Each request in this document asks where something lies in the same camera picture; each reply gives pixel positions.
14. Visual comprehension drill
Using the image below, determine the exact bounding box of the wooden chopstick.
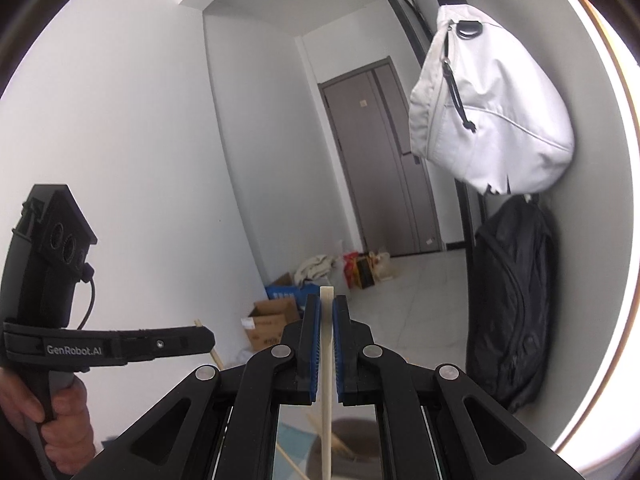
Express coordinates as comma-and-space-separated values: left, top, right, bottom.
192, 316, 226, 372
305, 411, 356, 460
276, 442, 309, 480
320, 286, 335, 480

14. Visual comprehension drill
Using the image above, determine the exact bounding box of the black backpack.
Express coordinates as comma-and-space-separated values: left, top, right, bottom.
465, 196, 556, 413

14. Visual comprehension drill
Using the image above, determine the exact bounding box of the brown cardboard box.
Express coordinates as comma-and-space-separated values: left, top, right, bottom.
241, 297, 300, 351

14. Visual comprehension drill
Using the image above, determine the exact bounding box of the white grey utensil holder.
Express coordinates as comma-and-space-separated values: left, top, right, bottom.
305, 417, 381, 480

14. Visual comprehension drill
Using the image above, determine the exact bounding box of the white hanging bag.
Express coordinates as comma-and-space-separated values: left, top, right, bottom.
408, 4, 575, 195

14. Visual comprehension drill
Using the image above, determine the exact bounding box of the red black shopping bag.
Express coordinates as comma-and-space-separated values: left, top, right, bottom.
343, 252, 375, 289

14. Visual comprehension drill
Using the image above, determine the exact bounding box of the teal checked table cloth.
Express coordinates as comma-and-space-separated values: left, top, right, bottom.
271, 422, 317, 480

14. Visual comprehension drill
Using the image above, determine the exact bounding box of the beige cloth pile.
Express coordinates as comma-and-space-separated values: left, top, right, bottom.
293, 255, 336, 286

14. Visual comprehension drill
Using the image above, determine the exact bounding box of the blue cardboard box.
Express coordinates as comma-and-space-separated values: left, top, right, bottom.
265, 283, 320, 309

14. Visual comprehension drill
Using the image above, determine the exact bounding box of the translucent plastic bag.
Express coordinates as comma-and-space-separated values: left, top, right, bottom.
369, 252, 396, 282

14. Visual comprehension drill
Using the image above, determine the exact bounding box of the person's left hand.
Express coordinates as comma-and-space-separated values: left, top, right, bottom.
1, 368, 96, 474

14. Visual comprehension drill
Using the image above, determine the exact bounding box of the grey entrance door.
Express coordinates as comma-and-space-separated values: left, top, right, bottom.
320, 58, 445, 257

